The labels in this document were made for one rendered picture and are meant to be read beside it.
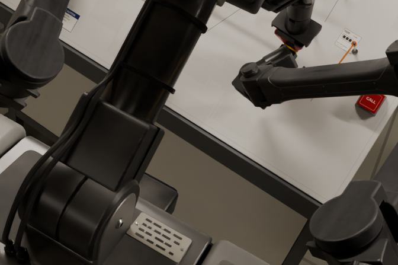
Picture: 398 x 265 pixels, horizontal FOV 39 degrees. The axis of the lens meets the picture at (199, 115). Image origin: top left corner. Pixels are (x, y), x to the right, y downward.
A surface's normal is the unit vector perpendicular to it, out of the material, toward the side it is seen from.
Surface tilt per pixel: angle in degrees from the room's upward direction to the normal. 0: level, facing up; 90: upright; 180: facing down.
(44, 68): 34
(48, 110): 90
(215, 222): 90
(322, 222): 45
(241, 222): 90
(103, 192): 11
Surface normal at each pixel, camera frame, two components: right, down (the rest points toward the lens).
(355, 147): -0.28, -0.08
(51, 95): -0.54, 0.51
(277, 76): -0.39, -0.77
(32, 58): 0.65, -0.33
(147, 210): 0.20, -0.70
